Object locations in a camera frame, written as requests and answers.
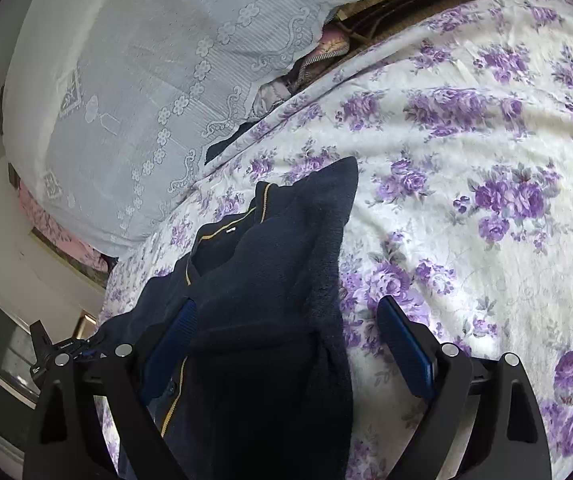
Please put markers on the navy blue knitted sweater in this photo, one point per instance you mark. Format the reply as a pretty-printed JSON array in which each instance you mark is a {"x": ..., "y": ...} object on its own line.
[{"x": 266, "y": 310}]

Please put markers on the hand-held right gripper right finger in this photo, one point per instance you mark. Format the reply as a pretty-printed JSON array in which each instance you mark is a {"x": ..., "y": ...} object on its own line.
[{"x": 407, "y": 351}]

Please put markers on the dark cloth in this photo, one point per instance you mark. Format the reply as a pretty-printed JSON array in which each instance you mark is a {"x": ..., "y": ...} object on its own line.
[{"x": 226, "y": 142}]

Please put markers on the purple floral bedsheet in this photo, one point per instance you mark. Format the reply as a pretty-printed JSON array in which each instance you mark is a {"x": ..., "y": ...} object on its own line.
[{"x": 466, "y": 160}]

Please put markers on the pink zippered garment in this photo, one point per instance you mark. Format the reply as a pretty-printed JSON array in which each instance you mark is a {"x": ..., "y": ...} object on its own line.
[{"x": 329, "y": 42}]

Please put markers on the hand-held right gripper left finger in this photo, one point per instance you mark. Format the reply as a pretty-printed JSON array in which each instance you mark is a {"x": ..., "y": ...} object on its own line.
[{"x": 172, "y": 339}]

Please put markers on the white lace cloth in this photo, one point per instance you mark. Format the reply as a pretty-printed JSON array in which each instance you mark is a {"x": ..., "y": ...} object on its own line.
[{"x": 141, "y": 85}]

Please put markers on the pink floral cloth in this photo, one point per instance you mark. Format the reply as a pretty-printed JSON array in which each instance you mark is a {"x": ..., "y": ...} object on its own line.
[{"x": 61, "y": 237}]

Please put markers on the grey cloth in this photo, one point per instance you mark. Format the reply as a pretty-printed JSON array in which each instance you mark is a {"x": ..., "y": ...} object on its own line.
[{"x": 269, "y": 97}]

